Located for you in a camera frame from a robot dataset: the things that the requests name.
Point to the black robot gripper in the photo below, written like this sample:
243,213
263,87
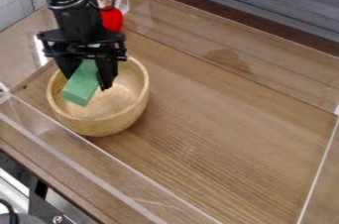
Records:
81,38

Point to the green rectangular block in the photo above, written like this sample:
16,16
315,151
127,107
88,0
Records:
81,84

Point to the light wooden bowl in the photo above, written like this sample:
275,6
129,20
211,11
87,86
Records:
113,109

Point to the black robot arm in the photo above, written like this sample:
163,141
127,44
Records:
81,38

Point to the red plush strawberry toy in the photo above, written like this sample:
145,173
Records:
111,18

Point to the clear acrylic enclosure wall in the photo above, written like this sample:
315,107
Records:
236,144

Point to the black table leg bracket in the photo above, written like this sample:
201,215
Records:
40,208

